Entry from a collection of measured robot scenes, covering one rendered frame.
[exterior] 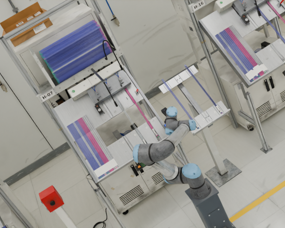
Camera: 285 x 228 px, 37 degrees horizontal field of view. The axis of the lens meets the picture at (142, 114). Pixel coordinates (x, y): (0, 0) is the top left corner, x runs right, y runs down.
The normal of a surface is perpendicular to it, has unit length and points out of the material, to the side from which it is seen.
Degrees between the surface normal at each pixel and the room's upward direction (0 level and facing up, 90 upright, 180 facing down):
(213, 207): 90
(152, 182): 90
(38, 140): 90
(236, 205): 0
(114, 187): 90
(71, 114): 45
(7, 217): 0
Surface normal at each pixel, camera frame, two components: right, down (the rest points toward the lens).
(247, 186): -0.40, -0.77
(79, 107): -0.03, -0.29
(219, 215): 0.34, 0.39
